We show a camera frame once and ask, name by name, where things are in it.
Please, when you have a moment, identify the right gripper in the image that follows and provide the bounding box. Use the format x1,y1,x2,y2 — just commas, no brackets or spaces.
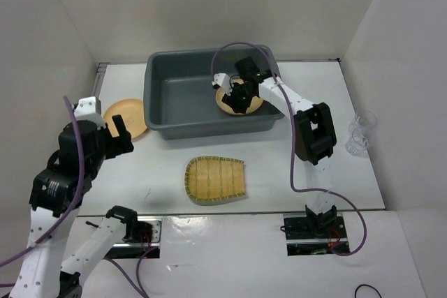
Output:
221,80,254,114

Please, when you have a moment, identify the yellow bear plate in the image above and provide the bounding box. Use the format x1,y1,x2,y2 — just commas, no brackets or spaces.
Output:
216,88,263,116
103,98,149,140

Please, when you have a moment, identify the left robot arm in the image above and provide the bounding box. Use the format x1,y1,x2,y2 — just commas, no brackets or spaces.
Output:
8,115,139,297

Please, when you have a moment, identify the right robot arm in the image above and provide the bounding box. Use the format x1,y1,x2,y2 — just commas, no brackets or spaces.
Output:
214,57,337,237

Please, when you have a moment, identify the grey plastic bin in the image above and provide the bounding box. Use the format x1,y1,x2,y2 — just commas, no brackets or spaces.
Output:
143,45,283,140

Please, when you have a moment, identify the woven bamboo tray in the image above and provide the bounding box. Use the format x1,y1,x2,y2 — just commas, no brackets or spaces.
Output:
184,156,247,204

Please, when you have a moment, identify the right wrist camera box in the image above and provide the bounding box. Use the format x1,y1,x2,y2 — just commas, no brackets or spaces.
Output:
212,73,231,91

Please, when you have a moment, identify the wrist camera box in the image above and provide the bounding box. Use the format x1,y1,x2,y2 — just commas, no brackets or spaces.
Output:
74,96,104,126
212,73,231,91

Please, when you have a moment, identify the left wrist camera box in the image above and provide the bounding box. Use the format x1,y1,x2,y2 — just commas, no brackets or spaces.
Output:
74,96,104,126

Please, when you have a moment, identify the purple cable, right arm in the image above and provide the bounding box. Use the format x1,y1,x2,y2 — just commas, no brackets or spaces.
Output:
211,42,367,255

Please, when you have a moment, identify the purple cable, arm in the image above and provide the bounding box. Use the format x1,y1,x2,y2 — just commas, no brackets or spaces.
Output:
211,42,367,255
0,95,149,298

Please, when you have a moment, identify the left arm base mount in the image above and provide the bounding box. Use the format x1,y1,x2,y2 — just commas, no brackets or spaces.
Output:
106,216,162,260

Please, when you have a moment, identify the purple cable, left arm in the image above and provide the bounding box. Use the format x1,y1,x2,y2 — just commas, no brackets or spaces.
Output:
0,95,149,298

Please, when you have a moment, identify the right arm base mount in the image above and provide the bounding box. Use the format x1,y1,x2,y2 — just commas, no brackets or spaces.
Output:
280,214,351,256

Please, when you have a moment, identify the black cable loop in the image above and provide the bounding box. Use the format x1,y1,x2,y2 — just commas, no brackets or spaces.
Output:
355,284,381,298

